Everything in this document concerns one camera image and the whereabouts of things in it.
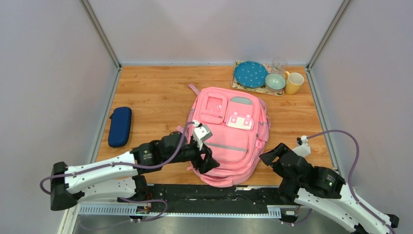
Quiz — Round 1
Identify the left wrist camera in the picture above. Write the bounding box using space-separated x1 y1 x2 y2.
192 120 213 150

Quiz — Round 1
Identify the blue polka dot plate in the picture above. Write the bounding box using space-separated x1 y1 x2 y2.
233 61 269 88

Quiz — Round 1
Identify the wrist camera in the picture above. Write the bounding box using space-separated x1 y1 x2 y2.
192 120 213 150
292 135 311 157

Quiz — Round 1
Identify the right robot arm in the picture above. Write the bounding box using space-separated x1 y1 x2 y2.
260 143 399 234

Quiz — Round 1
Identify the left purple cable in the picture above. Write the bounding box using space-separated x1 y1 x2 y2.
39 121 196 223

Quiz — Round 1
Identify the yellow mug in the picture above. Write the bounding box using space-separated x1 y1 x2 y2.
283 71 304 95

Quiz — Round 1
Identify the clear drinking glass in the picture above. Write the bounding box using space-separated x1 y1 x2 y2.
271 57 287 75

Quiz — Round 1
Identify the patterned serving tray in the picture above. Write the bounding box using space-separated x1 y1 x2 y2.
230 60 284 96

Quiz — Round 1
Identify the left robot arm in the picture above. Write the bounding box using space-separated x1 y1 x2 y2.
50 132 220 211

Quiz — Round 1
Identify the light green bowl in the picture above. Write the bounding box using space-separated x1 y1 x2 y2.
265 73 286 90

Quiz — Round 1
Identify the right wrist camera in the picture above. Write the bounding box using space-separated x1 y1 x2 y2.
292 135 311 157

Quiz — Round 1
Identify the pink student backpack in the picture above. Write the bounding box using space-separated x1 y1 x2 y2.
188 84 271 188

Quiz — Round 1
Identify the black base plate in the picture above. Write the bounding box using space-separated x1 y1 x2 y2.
130 184 302 215

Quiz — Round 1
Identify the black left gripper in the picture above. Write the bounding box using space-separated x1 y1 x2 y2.
163 137 220 174

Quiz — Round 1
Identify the blue zippered pencil case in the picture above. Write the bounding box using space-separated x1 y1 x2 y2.
108 107 132 148

